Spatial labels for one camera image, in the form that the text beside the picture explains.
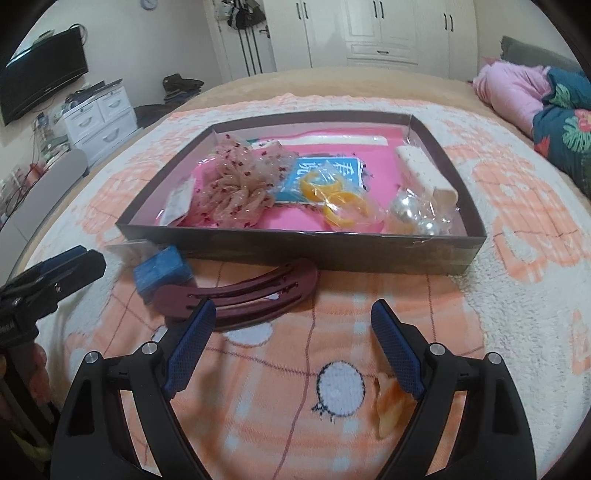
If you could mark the small blue box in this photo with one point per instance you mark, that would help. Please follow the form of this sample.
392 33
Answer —
161 272

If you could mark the white drawer cabinet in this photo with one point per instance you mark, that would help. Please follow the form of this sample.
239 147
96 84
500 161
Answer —
101 120

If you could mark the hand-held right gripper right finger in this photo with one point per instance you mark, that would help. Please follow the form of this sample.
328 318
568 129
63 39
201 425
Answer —
397 350

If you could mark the white door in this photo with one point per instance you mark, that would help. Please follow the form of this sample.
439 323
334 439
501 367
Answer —
231 50

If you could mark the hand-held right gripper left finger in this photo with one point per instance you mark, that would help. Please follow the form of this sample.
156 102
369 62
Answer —
189 350

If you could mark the person's left hand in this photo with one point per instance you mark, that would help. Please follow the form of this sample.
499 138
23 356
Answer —
39 357

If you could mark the round wall clock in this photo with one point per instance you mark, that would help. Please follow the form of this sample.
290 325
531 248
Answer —
148 3

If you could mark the brown cardboard box pink lining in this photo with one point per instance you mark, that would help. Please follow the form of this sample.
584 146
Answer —
369 254

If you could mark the pink quilt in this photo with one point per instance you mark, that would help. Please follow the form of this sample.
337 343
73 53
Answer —
512 92

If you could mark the bed with tan bedspread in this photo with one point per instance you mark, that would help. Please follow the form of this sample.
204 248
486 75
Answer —
323 83

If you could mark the small white packet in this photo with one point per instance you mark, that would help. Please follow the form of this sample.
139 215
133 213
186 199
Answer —
178 203

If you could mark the dark clothes pile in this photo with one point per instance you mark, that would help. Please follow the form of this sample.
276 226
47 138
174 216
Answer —
152 115

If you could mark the clear plastic packet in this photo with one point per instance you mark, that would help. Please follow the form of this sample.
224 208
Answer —
124 249

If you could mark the cream hair clip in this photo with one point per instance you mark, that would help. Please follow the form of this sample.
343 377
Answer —
429 173

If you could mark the white wardrobe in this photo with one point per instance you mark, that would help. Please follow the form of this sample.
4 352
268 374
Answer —
392 32

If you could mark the amber bangles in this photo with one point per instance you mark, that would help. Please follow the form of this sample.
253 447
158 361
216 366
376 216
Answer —
341 203

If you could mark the pearl beads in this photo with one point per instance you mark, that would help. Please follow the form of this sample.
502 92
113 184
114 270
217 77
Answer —
415 217

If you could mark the peach hair claw clip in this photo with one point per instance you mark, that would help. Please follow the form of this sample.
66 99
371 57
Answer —
391 406

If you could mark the teal floral quilt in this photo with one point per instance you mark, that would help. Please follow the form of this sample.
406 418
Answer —
568 124

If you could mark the dotted sheer beige scrunchie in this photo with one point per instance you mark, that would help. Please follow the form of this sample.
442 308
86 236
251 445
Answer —
235 189

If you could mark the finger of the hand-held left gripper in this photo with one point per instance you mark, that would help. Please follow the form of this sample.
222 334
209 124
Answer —
60 261
74 277

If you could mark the teal booklet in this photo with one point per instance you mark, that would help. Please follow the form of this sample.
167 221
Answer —
337 173

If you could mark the black wall television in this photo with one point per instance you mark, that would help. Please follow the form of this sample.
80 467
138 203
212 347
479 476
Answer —
41 78

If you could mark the maroon hair comb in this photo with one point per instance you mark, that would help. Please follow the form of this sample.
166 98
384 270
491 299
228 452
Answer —
249 300

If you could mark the hanging bags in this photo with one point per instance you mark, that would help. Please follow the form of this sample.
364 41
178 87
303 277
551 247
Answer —
242 14

